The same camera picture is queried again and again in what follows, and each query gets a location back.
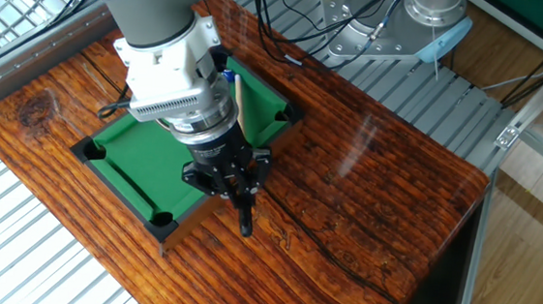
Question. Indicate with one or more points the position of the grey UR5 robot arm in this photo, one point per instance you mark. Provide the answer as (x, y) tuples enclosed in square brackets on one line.
[(147, 6)]

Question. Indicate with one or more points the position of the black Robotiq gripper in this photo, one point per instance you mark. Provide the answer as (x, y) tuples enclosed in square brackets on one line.
[(218, 152)]

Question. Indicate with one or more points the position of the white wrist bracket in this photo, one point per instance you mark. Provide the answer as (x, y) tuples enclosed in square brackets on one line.
[(161, 73)]

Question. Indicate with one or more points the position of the silver ribbed wrist module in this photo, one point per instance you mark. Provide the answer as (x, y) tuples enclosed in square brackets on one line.
[(168, 107)]

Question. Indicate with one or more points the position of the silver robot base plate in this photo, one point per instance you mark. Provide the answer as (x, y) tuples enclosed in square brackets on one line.
[(353, 42)]

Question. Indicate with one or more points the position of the aluminium frame leg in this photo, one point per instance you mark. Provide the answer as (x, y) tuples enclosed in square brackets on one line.
[(473, 265)]

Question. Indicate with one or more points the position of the mini green felt pool table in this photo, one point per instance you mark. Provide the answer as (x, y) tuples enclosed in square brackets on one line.
[(144, 166)]

